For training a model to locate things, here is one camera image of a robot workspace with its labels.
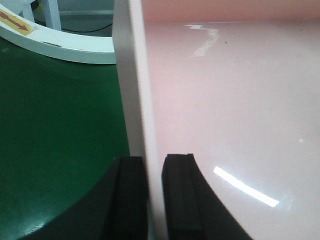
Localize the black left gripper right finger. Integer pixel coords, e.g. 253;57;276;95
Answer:
161;153;251;240

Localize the pink plastic bin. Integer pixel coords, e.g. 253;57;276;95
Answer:
112;0;320;240

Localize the white inner conveyor ring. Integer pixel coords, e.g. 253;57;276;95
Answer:
0;0;116;65

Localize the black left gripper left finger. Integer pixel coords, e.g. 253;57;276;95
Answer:
23;156;148;240

